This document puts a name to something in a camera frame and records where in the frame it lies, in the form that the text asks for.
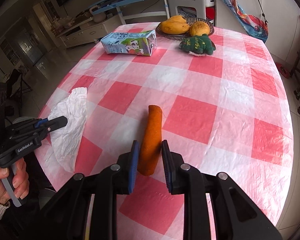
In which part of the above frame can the pink kettlebell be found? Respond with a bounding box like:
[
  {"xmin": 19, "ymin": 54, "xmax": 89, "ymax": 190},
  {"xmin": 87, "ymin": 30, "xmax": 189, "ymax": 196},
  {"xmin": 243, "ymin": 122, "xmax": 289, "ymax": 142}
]
[{"xmin": 89, "ymin": 5, "xmax": 107, "ymax": 23}]

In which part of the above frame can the round orange fruit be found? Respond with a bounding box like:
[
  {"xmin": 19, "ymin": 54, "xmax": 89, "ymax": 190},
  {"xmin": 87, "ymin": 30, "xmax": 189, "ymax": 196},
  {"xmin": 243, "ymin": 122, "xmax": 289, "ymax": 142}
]
[{"xmin": 189, "ymin": 21, "xmax": 210, "ymax": 36}]

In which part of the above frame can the white tissue paper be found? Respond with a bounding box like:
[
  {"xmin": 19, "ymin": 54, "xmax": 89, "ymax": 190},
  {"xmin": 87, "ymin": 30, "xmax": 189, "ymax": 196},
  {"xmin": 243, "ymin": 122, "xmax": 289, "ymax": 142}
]
[{"xmin": 48, "ymin": 87, "xmax": 87, "ymax": 172}]

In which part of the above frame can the colourful hanging bag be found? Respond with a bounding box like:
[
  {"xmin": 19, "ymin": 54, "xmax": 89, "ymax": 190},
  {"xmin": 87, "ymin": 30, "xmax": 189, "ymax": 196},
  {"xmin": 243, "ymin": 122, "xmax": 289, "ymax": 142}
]
[{"xmin": 207, "ymin": 0, "xmax": 269, "ymax": 43}]

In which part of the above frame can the dark wicker fruit basket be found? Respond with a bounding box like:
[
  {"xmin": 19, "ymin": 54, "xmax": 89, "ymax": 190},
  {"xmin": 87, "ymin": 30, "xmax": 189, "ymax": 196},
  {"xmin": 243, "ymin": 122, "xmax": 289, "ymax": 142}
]
[{"xmin": 155, "ymin": 17, "xmax": 215, "ymax": 41}]

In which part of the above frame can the left hand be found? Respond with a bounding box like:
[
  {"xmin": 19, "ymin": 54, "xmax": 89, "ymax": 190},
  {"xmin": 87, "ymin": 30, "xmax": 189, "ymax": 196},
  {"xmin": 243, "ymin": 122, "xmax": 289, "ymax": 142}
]
[{"xmin": 0, "ymin": 158, "xmax": 29, "ymax": 205}]

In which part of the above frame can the long orange peel strip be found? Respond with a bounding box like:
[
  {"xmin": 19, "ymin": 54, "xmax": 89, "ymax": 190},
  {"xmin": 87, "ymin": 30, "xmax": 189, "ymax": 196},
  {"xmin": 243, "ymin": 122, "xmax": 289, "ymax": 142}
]
[{"xmin": 138, "ymin": 105, "xmax": 162, "ymax": 176}]

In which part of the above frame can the yellow mango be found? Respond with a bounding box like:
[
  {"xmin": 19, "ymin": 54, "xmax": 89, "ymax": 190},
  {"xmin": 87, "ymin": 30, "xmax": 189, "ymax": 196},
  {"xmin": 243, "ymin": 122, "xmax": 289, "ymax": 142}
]
[
  {"xmin": 159, "ymin": 21, "xmax": 190, "ymax": 35},
  {"xmin": 167, "ymin": 15, "xmax": 187, "ymax": 23}
]

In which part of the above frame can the white plastic stool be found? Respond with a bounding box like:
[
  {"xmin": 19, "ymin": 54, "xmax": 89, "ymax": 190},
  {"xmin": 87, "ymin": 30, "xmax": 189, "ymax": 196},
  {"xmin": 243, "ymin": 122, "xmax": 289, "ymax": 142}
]
[{"xmin": 167, "ymin": 0, "xmax": 206, "ymax": 19}]

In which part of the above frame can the blue milk carton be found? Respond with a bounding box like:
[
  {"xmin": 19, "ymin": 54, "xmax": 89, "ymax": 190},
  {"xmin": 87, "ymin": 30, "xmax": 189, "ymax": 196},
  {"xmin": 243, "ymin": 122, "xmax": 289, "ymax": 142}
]
[{"xmin": 101, "ymin": 30, "xmax": 157, "ymax": 56}]

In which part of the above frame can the green plush toy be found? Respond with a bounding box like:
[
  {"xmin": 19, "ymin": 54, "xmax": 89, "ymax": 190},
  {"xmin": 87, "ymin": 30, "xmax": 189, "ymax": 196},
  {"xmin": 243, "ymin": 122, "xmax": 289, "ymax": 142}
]
[{"xmin": 179, "ymin": 34, "xmax": 216, "ymax": 55}]

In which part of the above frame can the red white checkered tablecloth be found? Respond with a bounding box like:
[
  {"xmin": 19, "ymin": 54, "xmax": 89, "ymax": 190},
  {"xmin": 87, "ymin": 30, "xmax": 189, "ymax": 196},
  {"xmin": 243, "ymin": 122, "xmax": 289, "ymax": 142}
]
[{"xmin": 33, "ymin": 28, "xmax": 293, "ymax": 239}]

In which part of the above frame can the cream tv cabinet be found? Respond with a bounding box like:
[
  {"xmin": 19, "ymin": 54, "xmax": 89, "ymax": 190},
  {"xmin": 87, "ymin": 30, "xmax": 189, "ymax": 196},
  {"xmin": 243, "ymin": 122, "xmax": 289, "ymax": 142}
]
[{"xmin": 56, "ymin": 15, "xmax": 121, "ymax": 48}]

